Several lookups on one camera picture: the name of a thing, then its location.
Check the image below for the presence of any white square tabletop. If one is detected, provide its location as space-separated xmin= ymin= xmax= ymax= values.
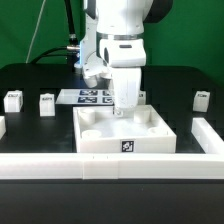
xmin=73 ymin=105 xmax=176 ymax=153

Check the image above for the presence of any white marker sheet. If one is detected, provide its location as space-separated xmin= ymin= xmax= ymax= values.
xmin=56 ymin=89 xmax=113 ymax=105

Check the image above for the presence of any white U-shaped fence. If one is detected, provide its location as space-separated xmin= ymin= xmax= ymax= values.
xmin=0 ymin=115 xmax=224 ymax=181

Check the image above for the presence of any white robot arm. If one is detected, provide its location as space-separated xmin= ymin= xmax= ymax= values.
xmin=78 ymin=0 xmax=173 ymax=115

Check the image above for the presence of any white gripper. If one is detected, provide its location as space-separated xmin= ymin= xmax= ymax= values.
xmin=112 ymin=67 xmax=141 ymax=117

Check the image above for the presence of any black cable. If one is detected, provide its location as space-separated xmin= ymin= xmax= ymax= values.
xmin=29 ymin=0 xmax=82 ymax=65

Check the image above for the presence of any white thin cable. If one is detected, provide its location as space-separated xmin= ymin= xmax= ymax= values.
xmin=25 ymin=0 xmax=48 ymax=64

